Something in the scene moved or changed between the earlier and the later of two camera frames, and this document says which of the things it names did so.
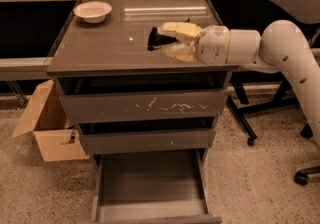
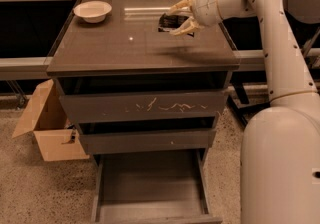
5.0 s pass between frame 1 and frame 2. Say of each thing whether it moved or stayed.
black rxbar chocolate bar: moved
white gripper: moved
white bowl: stayed
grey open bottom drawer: stayed
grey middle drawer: stayed
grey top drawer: stayed
